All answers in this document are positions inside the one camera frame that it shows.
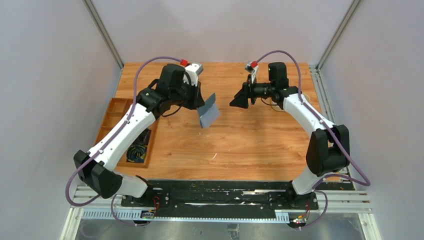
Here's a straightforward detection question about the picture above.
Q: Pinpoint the blue card holder wallet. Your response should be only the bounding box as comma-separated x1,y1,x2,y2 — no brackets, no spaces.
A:
196,92,220,129

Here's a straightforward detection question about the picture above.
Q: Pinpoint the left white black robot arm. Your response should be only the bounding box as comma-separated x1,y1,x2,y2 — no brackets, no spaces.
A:
73,63,205,199

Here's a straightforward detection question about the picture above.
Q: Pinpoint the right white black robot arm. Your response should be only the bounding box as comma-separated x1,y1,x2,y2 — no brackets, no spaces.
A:
229,61,350,205

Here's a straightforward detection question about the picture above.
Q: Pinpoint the cream oval plastic tray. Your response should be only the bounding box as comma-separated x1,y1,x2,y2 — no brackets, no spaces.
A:
302,94,311,104

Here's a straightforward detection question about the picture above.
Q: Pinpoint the wooden compartment tray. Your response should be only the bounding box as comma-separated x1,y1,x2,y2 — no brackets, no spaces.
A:
94,98,159,169

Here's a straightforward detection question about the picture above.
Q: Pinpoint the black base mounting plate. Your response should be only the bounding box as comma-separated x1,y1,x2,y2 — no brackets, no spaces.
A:
114,180,322,221

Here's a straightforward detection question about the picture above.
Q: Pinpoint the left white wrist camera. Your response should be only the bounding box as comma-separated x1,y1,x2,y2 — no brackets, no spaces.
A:
184,62,204,87

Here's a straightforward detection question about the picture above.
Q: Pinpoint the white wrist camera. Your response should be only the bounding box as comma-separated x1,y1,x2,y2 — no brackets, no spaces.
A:
184,62,204,87
244,61,259,84

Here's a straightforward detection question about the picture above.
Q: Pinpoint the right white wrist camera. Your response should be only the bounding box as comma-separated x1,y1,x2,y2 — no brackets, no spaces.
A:
244,61,259,84

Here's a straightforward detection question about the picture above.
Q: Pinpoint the left aluminium corner post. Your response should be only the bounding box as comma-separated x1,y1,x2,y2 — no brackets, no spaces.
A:
82,0,124,70

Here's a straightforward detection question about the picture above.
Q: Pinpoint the aluminium corner post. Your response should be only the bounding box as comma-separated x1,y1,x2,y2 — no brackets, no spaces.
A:
315,0,362,72
82,0,124,70

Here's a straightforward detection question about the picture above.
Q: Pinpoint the right aluminium corner post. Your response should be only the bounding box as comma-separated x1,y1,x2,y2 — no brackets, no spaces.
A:
315,0,362,72

